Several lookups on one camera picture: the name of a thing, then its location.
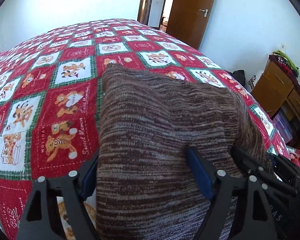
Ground wooden desk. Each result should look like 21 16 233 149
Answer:
251 54 300 150

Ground red patchwork bear bedspread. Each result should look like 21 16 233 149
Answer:
0 19 300 239

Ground brown wooden door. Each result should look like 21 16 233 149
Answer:
166 0 214 49

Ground green folded cloth on desk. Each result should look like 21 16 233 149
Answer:
272 50 300 78

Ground dark clothes pile on floor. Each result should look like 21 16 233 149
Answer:
231 70 246 87

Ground brown striped knit garment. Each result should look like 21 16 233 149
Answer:
96 64 273 239

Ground pink storage box under desk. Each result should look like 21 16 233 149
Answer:
273 109 293 143

